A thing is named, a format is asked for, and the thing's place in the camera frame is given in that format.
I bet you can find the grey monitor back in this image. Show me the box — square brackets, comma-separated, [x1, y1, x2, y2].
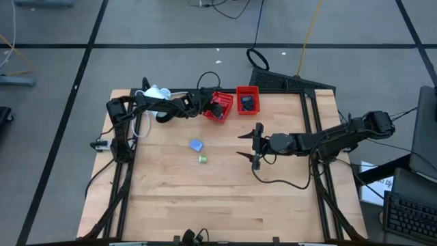
[408, 85, 437, 180]

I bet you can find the white floor cable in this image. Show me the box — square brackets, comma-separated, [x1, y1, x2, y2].
[0, 0, 17, 69]

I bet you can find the black chair caster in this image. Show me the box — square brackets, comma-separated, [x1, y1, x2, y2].
[0, 106, 14, 124]

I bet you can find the light blue wall charger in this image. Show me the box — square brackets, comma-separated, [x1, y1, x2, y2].
[188, 137, 205, 153]

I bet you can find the small black device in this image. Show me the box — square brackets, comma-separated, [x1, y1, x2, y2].
[182, 228, 210, 245]

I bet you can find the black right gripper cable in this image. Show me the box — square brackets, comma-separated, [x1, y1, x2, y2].
[251, 153, 313, 191]

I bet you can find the grey floor foot bar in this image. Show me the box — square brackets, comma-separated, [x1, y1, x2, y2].
[0, 74, 37, 87]

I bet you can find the white paper sheet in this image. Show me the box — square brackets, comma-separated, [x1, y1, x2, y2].
[360, 160, 395, 208]

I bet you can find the red plastic mesh basket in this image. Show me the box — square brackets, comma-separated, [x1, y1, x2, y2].
[202, 90, 236, 124]
[236, 85, 262, 116]

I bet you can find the black perforated panel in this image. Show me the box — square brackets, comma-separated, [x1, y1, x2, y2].
[249, 67, 337, 92]

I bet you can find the yellow floor cable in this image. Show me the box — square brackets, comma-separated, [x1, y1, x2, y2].
[0, 33, 35, 77]

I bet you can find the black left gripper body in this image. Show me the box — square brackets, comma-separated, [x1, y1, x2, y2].
[195, 87, 226, 122]

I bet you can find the black cable with loop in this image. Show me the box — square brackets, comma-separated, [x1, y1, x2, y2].
[246, 0, 270, 72]

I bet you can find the white lamp cable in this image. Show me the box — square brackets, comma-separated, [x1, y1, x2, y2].
[131, 89, 192, 139]

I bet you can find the black aluminium table frame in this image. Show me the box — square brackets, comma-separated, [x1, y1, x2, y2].
[81, 77, 368, 242]

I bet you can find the white desk lamp black rim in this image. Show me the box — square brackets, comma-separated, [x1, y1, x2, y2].
[143, 84, 174, 124]

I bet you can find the black floor cable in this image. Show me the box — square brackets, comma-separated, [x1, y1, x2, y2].
[188, 0, 252, 20]

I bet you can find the black keyboard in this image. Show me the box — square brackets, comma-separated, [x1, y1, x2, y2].
[382, 190, 437, 245]

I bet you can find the grey laptop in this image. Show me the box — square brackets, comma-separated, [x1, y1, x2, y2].
[391, 167, 437, 206]

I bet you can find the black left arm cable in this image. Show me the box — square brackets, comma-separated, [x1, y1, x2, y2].
[197, 70, 222, 92]

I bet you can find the thick yellow cable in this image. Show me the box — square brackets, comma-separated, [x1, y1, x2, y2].
[296, 0, 324, 78]

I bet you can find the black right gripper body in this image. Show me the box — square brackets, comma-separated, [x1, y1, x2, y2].
[251, 122, 298, 171]

